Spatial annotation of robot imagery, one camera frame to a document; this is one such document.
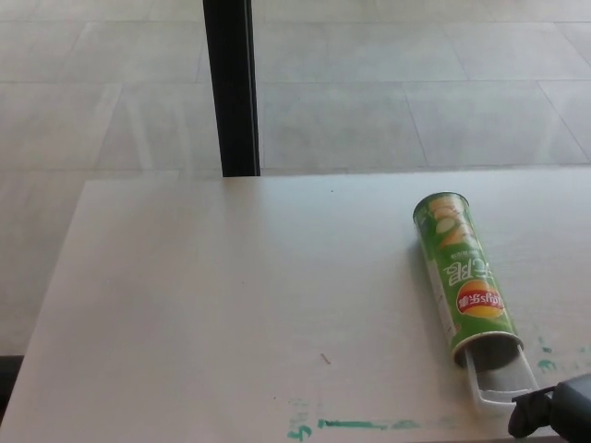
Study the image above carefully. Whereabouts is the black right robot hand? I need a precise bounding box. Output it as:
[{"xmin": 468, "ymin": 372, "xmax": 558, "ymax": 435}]
[{"xmin": 507, "ymin": 371, "xmax": 591, "ymax": 439}]

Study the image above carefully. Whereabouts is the clear plastic chips tray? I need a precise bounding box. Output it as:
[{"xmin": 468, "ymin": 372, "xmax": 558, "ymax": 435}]
[{"xmin": 463, "ymin": 344, "xmax": 541, "ymax": 413}]

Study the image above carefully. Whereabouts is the green chips can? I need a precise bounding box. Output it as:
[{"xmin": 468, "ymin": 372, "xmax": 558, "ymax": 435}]
[{"xmin": 412, "ymin": 191, "xmax": 525, "ymax": 369}]

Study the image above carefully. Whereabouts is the black vertical post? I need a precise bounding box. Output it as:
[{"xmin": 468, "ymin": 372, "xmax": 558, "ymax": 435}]
[{"xmin": 202, "ymin": 0, "xmax": 261, "ymax": 178}]

